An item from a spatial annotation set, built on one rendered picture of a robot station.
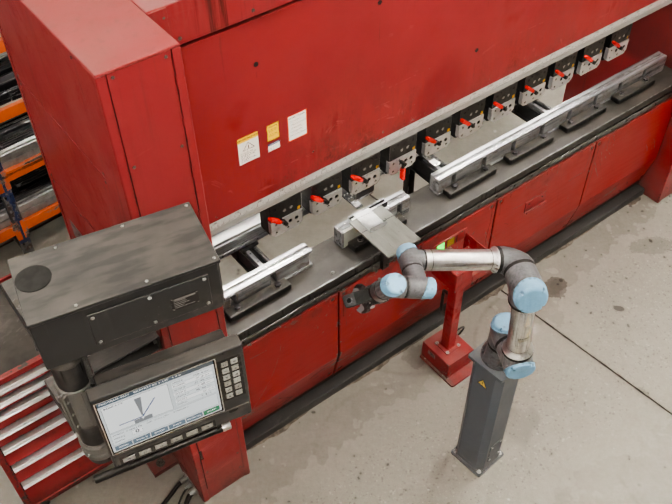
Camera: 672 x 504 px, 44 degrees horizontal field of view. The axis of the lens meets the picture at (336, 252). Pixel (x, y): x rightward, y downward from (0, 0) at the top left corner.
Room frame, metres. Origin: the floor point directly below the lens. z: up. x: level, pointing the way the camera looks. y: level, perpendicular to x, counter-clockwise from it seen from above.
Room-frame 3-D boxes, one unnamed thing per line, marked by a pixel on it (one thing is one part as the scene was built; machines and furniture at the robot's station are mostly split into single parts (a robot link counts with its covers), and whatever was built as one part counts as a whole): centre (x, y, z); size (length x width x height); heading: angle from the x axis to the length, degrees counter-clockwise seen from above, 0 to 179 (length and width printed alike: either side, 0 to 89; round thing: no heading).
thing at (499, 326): (2.00, -0.66, 0.94); 0.13 x 0.12 x 0.14; 9
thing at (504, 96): (3.10, -0.74, 1.26); 0.15 x 0.09 x 0.17; 127
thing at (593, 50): (3.46, -1.22, 1.26); 0.15 x 0.09 x 0.17; 127
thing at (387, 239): (2.51, -0.21, 1.00); 0.26 x 0.18 x 0.01; 37
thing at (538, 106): (3.75, -0.97, 0.81); 0.64 x 0.08 x 0.14; 37
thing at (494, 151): (3.39, -1.13, 0.92); 1.67 x 0.06 x 0.10; 127
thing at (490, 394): (2.01, -0.66, 0.39); 0.18 x 0.18 x 0.77; 41
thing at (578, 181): (2.99, -0.67, 0.42); 3.00 x 0.21 x 0.83; 127
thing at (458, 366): (2.54, -0.58, 0.06); 0.25 x 0.20 x 0.12; 37
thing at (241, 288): (2.30, 0.32, 0.92); 0.50 x 0.06 x 0.10; 127
